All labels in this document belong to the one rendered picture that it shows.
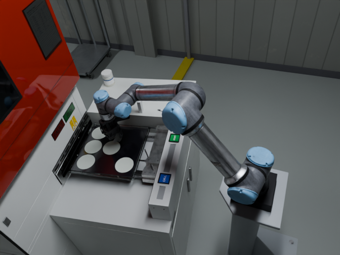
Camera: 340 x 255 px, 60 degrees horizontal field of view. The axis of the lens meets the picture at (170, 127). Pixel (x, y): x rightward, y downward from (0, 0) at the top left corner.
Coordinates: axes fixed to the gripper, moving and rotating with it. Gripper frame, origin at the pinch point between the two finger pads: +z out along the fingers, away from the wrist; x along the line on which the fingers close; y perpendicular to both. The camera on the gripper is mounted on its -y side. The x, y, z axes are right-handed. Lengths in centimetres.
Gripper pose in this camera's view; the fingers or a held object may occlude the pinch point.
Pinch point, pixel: (119, 138)
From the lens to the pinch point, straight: 170.3
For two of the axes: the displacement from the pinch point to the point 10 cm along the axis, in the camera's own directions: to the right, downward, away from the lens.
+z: 1.0, 6.9, 7.2
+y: -6.5, 5.9, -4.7
